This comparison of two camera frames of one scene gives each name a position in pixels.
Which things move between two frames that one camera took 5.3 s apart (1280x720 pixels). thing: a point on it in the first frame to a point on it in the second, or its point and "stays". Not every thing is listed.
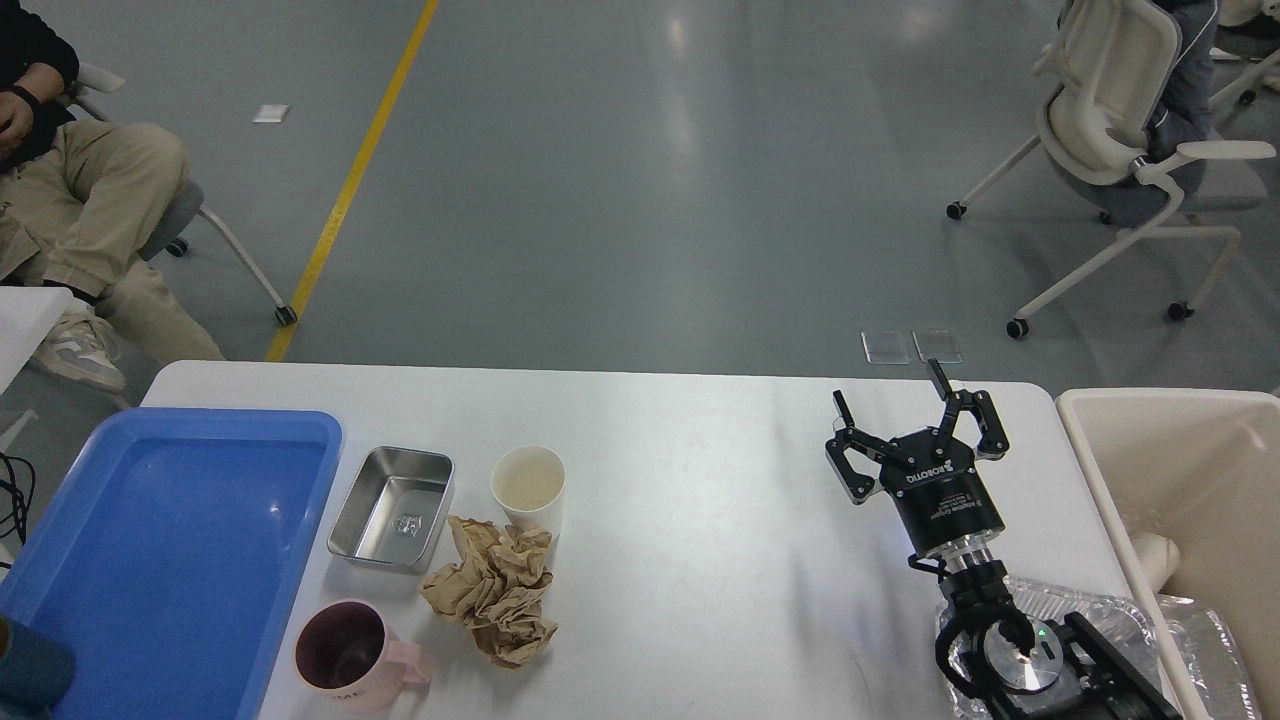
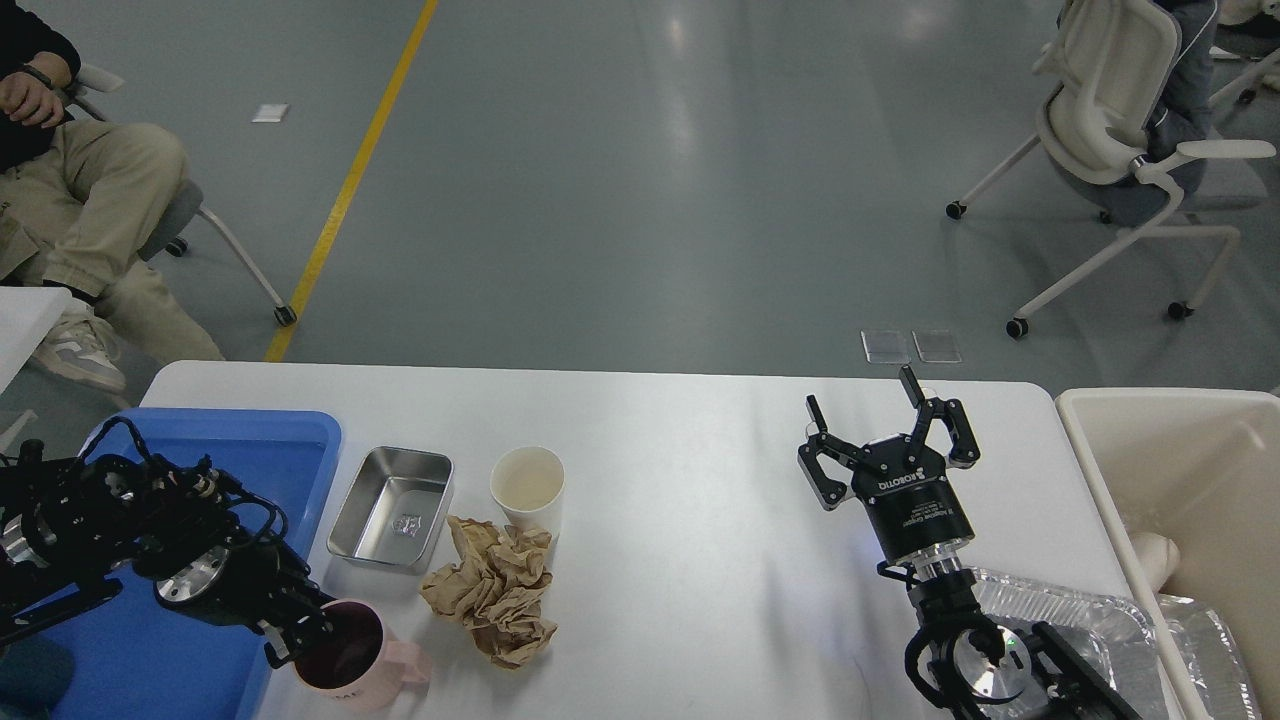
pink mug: x=347 y=652 stays
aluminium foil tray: x=1204 y=645 stays
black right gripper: x=930 y=476 to x=904 y=482
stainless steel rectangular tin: x=395 y=508 stays
